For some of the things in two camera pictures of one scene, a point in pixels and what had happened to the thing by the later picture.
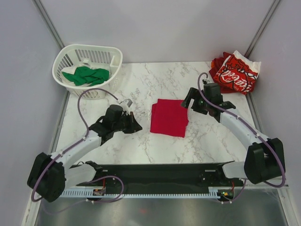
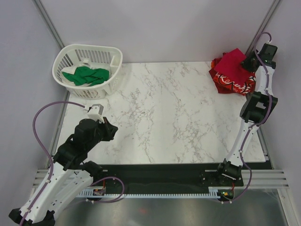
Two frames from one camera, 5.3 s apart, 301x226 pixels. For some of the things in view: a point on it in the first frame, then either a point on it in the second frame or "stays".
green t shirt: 85,75 stays
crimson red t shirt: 169,117 to 230,65
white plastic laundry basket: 80,66 stays
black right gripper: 192,94 to 245,63
